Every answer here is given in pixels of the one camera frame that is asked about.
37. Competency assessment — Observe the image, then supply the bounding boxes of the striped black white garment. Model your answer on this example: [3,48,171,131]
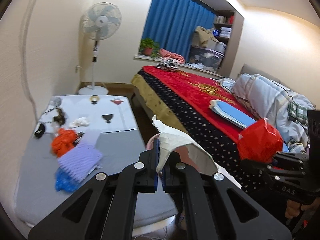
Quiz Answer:
[156,59,179,72]

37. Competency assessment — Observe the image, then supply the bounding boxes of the wooden bookshelf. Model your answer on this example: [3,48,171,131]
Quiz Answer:
[214,10,244,77]

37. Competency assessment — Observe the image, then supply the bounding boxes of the blue white folded towel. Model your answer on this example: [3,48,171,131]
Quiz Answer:
[209,100,256,129]

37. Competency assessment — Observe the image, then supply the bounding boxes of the blue plastic bag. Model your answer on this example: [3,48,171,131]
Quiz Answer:
[55,168,80,193]

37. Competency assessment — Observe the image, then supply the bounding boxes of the red plastic bag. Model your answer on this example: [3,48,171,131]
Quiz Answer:
[236,119,284,164]

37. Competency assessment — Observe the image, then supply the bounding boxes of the white paper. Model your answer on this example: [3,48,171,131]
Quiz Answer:
[151,115,219,177]

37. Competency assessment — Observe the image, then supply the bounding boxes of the purple foam mesh wrap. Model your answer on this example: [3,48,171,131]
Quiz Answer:
[58,142,103,183]

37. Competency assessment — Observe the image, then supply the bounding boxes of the leopard hair scrunchie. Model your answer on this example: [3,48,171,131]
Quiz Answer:
[53,108,66,126]

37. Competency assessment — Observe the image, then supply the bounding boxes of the beige jacket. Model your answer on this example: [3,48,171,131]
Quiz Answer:
[195,26,218,48]

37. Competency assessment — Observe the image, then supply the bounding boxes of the low folding table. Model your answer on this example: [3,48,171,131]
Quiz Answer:
[15,94,180,235]

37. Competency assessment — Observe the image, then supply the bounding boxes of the plaid white duvet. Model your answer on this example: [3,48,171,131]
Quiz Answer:
[232,74,315,154]

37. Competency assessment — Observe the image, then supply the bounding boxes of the black hair clip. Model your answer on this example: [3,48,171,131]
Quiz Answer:
[34,123,46,139]

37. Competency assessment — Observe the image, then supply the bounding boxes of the blue window curtain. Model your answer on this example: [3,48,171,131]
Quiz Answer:
[142,0,216,59]

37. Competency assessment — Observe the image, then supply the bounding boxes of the pink clothes on sill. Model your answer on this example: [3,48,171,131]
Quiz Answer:
[159,48,185,63]

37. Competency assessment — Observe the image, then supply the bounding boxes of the grey white table cloth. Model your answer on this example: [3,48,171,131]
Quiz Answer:
[15,94,180,228]

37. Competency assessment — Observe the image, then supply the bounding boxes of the transparent storage box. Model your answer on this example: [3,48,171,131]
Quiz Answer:
[188,46,224,73]

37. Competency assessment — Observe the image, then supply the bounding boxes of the potted green plant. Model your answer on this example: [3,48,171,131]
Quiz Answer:
[139,38,160,58]

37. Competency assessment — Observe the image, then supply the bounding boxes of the white tissue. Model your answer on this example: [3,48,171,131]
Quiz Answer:
[69,116,90,128]

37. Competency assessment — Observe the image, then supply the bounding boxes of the red blanket on bed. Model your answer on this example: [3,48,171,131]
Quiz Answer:
[138,66,253,142]

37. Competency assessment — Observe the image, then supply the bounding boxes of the white standing fan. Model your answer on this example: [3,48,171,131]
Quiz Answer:
[78,2,122,96]

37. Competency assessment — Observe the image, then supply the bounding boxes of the person right hand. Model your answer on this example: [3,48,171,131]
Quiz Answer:
[285,198,320,219]

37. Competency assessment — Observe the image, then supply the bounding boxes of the grey wall power cable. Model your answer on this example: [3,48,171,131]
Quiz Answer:
[21,0,46,120]

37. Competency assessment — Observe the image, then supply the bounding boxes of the orange plastic bag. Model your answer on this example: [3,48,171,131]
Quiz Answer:
[51,128,76,158]

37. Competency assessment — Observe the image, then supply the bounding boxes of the pink plastic trash bin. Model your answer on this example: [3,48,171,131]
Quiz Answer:
[146,133,159,150]

